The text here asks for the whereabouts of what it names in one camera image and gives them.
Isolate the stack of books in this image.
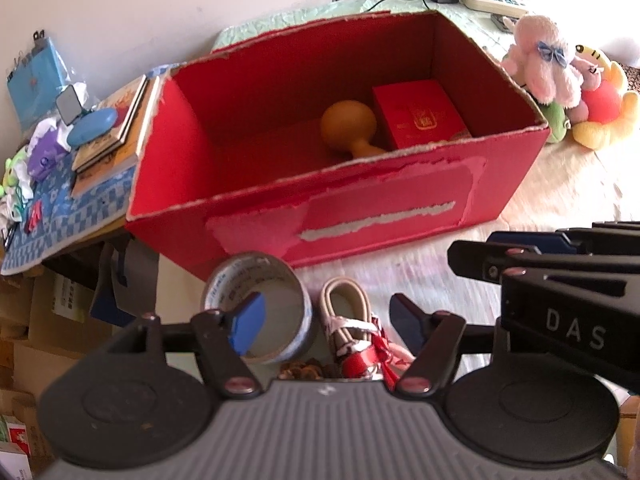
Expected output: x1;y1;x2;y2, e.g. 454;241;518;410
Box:
70;77;161;198

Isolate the small red gift box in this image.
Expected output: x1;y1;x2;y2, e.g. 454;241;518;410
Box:
372;79;473;152

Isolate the red clip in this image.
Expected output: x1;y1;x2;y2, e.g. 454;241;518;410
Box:
25;202;45;233

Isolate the pink plush toy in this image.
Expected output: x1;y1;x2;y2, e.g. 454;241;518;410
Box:
501;14;583;111

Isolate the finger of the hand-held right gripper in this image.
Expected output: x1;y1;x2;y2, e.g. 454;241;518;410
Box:
447;240;640;286
487;221;640;261

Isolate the blue checked cloth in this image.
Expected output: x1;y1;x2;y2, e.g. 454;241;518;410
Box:
0;62;173;276

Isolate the blue gift bag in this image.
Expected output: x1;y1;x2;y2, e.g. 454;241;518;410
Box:
6;30;68;131

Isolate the green frog plush toy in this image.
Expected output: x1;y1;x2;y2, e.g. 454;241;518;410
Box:
2;145;31;198

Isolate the orange gourd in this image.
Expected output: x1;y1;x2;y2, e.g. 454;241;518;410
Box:
320;101;386;161

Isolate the yellow tiger plush toy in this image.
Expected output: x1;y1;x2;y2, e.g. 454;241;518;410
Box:
574;44;613;78

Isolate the blue glasses case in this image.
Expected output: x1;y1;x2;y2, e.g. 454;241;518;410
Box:
66;109;119;147

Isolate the brown cardboard box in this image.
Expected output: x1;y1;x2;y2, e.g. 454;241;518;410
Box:
0;340;76;480
27;267;116;361

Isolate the beige shoe with red ribbon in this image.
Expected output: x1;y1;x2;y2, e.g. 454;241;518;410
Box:
319;279;416;381

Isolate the red cardboard box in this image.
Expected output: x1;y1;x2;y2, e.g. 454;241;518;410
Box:
125;10;551;281

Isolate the green bear print quilt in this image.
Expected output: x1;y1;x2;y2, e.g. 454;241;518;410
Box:
210;0;521;56

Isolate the small grey standing mirror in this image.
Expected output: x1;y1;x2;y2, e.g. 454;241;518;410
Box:
56;85;90;126

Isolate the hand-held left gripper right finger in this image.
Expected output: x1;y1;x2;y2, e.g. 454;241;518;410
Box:
389;292;508;401

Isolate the clear packing tape roll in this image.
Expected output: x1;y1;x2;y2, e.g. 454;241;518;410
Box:
200;252;316;366

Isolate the book with flame cover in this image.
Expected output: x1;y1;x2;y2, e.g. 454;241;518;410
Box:
72;75;148;173

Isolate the purple tissue box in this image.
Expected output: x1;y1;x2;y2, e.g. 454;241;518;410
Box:
27;130;71;181

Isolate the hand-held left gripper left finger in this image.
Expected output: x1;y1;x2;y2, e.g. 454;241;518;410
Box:
107;292;266;401

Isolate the brown pine cone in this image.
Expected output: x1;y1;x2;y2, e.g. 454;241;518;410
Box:
277;357;341;381

